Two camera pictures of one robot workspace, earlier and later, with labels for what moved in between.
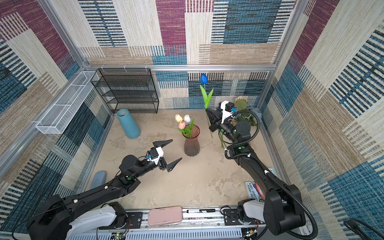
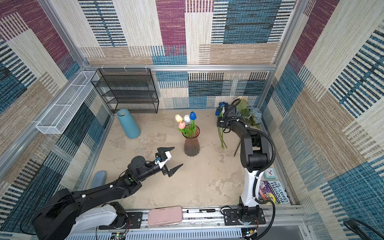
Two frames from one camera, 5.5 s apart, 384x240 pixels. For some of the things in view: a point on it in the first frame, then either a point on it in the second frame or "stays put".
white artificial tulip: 187,119 stays put
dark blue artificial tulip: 204,80 to 193,117
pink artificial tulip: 182,125 stays put
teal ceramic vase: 128,125 stays put
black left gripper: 162,165 to 170,172
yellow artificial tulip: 178,118 stays put
